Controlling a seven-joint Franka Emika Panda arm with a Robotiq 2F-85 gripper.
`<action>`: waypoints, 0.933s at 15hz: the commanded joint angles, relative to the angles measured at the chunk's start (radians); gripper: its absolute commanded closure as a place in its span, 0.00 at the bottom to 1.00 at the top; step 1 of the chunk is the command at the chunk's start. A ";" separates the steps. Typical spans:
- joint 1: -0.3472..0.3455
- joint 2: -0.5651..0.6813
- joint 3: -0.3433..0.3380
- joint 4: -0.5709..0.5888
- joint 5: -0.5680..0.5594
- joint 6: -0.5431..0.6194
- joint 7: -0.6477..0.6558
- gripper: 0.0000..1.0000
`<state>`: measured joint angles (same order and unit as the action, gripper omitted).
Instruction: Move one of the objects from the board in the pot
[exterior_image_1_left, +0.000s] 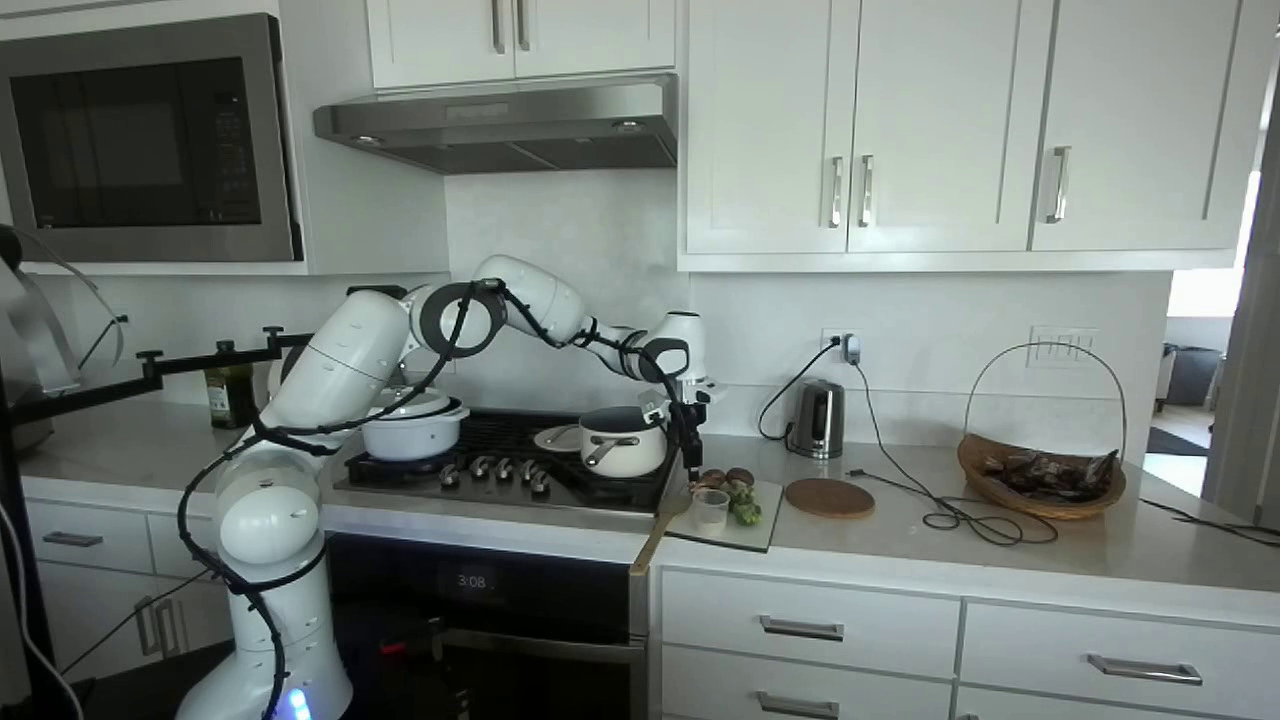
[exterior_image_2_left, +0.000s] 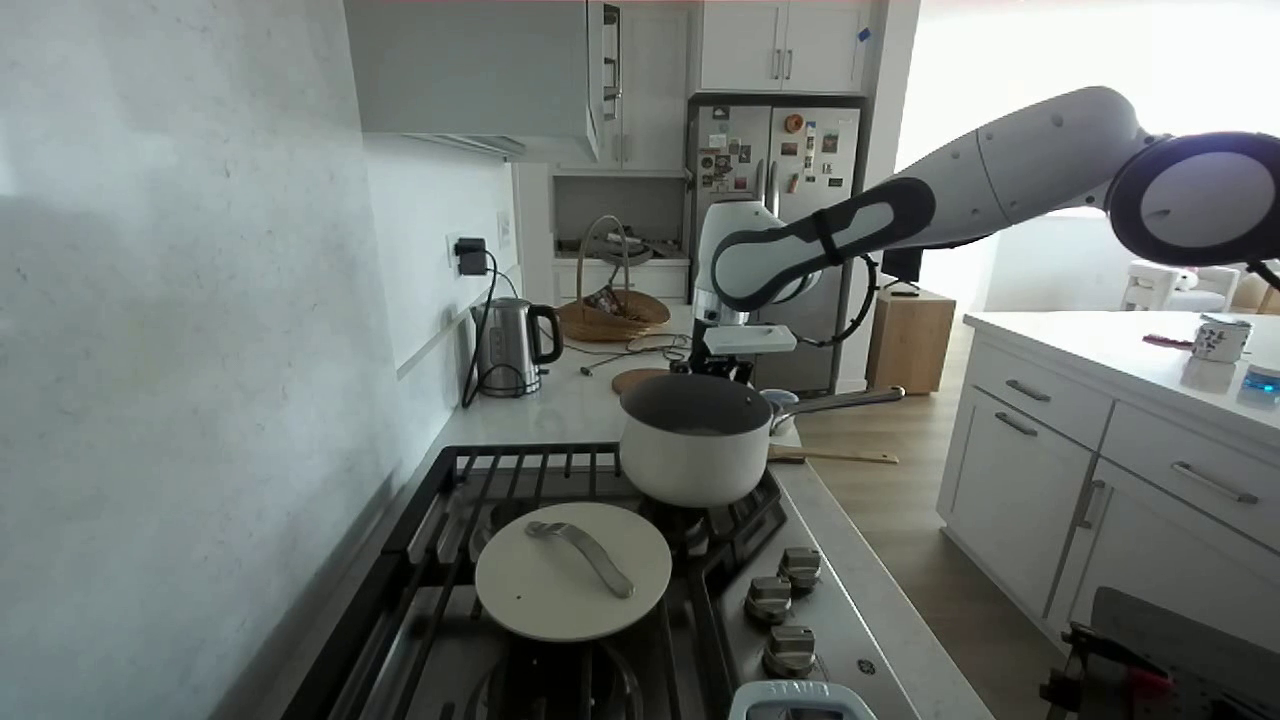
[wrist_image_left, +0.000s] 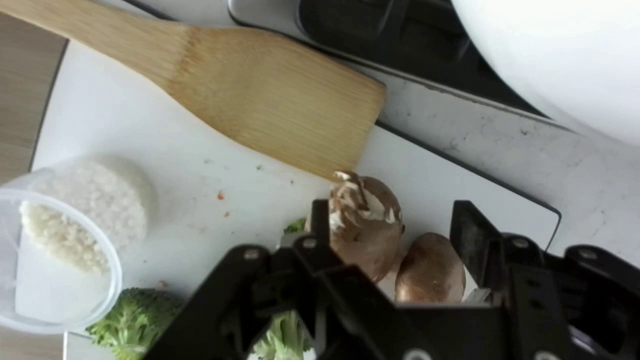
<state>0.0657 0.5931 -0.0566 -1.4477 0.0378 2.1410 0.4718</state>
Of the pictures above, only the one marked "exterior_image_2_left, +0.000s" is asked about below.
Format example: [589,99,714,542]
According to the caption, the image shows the wooden box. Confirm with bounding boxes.
[866,283,962,401]

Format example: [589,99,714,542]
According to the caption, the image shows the white pot lid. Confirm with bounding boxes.
[473,501,678,649]

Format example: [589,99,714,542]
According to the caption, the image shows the white upper cabinets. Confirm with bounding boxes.
[689,0,889,99]

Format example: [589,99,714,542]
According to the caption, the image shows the white plastic container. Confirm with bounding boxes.
[726,676,880,720]

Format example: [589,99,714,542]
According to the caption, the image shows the blue white small box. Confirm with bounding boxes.
[1231,362,1280,410]

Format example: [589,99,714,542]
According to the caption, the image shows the round cork trivet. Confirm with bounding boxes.
[610,362,679,405]

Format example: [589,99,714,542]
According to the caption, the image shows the black gas cooktop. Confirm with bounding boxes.
[277,439,926,720]

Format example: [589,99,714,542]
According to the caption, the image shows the stainless steel fridge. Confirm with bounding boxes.
[683,93,867,401]

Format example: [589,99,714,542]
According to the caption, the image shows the white saucepan with metal handle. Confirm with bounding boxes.
[618,373,909,512]

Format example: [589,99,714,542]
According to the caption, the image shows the black monitor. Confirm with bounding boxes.
[880,242,928,287]

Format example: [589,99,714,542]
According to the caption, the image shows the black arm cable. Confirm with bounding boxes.
[795,253,884,355]

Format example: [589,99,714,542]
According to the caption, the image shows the metal wire utensil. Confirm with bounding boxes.
[577,331,698,380]

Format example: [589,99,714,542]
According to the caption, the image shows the grey stove knob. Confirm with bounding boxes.
[775,542,823,601]
[760,619,821,682]
[740,570,799,631]

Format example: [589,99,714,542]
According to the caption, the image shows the white kitchen island cabinet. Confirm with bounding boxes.
[934,308,1280,661]

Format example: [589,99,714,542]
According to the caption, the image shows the black tripod stand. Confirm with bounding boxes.
[1036,584,1280,720]

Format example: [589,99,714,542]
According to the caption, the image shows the steel electric kettle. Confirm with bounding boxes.
[470,297,570,405]

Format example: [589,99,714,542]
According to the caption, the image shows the white mug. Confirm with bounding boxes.
[1187,312,1258,368]

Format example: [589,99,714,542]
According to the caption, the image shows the wooden spatula handle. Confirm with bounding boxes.
[766,444,900,467]

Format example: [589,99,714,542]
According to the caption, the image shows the metal arch stand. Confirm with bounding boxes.
[571,210,645,318]

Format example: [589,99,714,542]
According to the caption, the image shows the round wooden board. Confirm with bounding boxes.
[558,287,678,350]

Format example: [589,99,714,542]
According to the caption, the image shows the black kettle cable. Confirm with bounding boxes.
[458,253,509,410]

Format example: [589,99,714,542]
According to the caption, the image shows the white countertop appliance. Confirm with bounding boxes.
[1119,260,1243,318]

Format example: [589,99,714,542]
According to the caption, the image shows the white wrist camera block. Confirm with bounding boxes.
[702,318,803,359]

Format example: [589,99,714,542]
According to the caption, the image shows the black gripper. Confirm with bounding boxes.
[683,308,770,385]

